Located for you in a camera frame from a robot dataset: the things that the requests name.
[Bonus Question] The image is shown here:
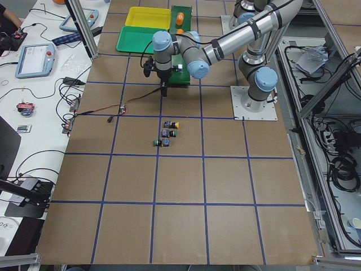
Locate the green plastic tray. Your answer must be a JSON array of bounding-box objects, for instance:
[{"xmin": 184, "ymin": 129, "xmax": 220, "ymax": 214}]
[{"xmin": 116, "ymin": 26, "xmax": 166, "ymax": 54}]

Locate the teach pendant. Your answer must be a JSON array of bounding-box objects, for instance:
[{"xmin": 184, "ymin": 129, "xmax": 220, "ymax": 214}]
[
  {"xmin": 15, "ymin": 43, "xmax": 56, "ymax": 79},
  {"xmin": 59, "ymin": 8, "xmax": 99, "ymax": 32}
]

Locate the near teach pendant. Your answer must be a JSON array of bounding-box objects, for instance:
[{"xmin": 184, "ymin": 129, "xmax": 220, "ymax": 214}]
[{"xmin": 15, "ymin": 43, "xmax": 56, "ymax": 79}]

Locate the green conveyor belt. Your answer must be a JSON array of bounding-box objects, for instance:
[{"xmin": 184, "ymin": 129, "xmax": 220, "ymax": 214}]
[{"xmin": 164, "ymin": 5, "xmax": 193, "ymax": 88}]

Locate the green push button middle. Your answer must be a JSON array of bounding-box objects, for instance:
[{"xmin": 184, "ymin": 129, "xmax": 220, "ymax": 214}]
[{"xmin": 161, "ymin": 129, "xmax": 177, "ymax": 138}]

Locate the small motor controller board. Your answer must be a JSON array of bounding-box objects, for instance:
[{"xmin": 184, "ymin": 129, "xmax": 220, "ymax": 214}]
[{"xmin": 118, "ymin": 104, "xmax": 127, "ymax": 115}]

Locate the green push button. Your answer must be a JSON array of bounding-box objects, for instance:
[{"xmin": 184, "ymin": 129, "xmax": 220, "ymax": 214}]
[
  {"xmin": 153, "ymin": 138, "xmax": 170, "ymax": 147},
  {"xmin": 161, "ymin": 129, "xmax": 177, "ymax": 138}
]

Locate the black power adapter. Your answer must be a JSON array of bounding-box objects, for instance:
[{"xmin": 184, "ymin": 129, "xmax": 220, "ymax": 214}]
[{"xmin": 63, "ymin": 77, "xmax": 86, "ymax": 86}]

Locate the yellow push button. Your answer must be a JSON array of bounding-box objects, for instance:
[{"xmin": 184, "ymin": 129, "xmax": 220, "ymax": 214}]
[
  {"xmin": 164, "ymin": 120, "xmax": 179, "ymax": 129},
  {"xmin": 173, "ymin": 64, "xmax": 183, "ymax": 72}
]

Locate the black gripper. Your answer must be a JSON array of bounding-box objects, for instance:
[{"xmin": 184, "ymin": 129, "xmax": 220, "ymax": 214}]
[{"xmin": 156, "ymin": 67, "xmax": 173, "ymax": 97}]

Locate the far teach pendant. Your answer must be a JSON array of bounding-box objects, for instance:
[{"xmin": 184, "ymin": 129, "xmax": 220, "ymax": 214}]
[{"xmin": 59, "ymin": 8, "xmax": 99, "ymax": 32}]

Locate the green push button outer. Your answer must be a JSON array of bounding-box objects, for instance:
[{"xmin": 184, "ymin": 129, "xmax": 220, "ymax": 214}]
[{"xmin": 153, "ymin": 138, "xmax": 170, "ymax": 147}]

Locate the blue plaid cloth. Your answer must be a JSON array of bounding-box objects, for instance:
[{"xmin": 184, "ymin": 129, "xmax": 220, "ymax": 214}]
[{"xmin": 51, "ymin": 33, "xmax": 82, "ymax": 46}]

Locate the yellow plastic tray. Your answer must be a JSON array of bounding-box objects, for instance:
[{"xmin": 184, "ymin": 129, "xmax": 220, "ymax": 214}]
[{"xmin": 125, "ymin": 7, "xmax": 171, "ymax": 30}]

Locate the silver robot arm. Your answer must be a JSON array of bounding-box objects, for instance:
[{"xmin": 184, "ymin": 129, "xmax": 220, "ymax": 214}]
[
  {"xmin": 151, "ymin": 1, "xmax": 302, "ymax": 112},
  {"xmin": 229, "ymin": 0, "xmax": 270, "ymax": 28}
]

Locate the red black controller cable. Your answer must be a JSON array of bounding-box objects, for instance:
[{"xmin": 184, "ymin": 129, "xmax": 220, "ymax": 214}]
[{"xmin": 73, "ymin": 86, "xmax": 161, "ymax": 124}]

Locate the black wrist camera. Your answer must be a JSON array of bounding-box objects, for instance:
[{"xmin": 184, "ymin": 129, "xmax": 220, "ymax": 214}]
[{"xmin": 143, "ymin": 56, "xmax": 154, "ymax": 77}]

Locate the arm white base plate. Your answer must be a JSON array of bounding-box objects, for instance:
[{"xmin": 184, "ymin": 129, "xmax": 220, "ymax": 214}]
[
  {"xmin": 221, "ymin": 15, "xmax": 239, "ymax": 34},
  {"xmin": 230, "ymin": 86, "xmax": 278, "ymax": 121}
]

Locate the aluminium frame post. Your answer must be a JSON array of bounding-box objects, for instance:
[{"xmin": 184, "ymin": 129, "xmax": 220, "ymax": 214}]
[{"xmin": 64, "ymin": 0, "xmax": 99, "ymax": 59}]

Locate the orange cylinder marked 4680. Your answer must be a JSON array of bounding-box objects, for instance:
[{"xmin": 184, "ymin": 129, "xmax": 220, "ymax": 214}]
[{"xmin": 175, "ymin": 12, "xmax": 184, "ymax": 26}]

